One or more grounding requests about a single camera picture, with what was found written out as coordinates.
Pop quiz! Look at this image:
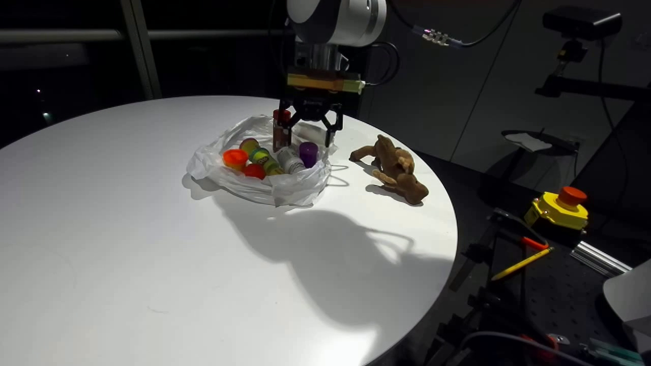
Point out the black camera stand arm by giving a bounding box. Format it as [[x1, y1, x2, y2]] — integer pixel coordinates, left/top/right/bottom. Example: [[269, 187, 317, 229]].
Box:
[[536, 37, 651, 103]]

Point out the brown plush toy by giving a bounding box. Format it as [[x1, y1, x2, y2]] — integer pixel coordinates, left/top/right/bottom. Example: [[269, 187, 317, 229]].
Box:
[[348, 133, 431, 203]]

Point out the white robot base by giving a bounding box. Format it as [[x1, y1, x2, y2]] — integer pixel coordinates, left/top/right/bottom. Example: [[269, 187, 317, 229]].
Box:
[[602, 260, 651, 342]]

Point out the white plastic bag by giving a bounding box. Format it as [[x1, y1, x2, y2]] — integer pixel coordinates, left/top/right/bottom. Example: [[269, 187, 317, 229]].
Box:
[[187, 116, 336, 209]]

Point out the red handled tool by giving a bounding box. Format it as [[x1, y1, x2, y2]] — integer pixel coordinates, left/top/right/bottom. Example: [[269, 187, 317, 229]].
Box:
[[520, 234, 550, 254]]

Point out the aluminium profile bar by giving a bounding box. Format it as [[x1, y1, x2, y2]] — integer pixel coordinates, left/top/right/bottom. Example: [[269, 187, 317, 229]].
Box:
[[572, 240, 634, 277]]

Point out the dough tub with green lid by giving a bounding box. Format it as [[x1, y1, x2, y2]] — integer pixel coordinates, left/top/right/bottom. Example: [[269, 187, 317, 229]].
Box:
[[250, 146, 284, 177]]

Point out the grey window rail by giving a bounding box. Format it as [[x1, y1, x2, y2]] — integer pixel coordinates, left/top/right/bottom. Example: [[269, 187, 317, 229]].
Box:
[[0, 27, 287, 46]]

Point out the black camera on stand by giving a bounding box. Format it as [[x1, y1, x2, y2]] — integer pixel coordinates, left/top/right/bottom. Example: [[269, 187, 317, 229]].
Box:
[[542, 4, 624, 41]]

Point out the grey window frame post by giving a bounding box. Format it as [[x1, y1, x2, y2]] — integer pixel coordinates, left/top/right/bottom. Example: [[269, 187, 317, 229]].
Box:
[[120, 0, 164, 100]]

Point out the purple dough tub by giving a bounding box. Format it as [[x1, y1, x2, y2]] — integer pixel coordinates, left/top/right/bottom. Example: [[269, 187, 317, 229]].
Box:
[[298, 140, 322, 168]]

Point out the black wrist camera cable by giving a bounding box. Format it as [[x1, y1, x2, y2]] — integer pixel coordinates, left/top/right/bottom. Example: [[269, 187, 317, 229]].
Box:
[[369, 38, 404, 89]]

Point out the yellow emergency stop button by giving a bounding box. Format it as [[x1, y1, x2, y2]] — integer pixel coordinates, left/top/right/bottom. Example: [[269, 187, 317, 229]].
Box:
[[523, 184, 592, 231]]

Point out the spice jar with red lid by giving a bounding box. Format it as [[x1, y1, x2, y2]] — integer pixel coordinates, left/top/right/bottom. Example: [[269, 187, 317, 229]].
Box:
[[272, 108, 293, 152]]

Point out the grey floor cable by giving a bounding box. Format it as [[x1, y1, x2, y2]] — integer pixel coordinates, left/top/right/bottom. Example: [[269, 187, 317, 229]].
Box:
[[460, 330, 599, 366]]

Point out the white card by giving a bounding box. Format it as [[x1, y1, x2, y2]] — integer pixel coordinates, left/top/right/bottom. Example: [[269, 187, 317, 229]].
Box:
[[504, 131, 555, 155]]

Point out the yellow pencil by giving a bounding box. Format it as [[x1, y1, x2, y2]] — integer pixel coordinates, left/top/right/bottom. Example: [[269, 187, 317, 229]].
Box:
[[489, 244, 555, 285]]

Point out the cable with silver connector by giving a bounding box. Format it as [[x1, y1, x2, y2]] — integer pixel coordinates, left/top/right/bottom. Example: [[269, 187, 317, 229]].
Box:
[[388, 0, 526, 48]]

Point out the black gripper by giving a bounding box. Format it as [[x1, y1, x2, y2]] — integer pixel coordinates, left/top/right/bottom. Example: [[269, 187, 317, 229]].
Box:
[[278, 89, 345, 152]]

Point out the orange dough tub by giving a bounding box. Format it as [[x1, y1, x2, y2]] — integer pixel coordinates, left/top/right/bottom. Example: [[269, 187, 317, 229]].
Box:
[[222, 146, 250, 171]]

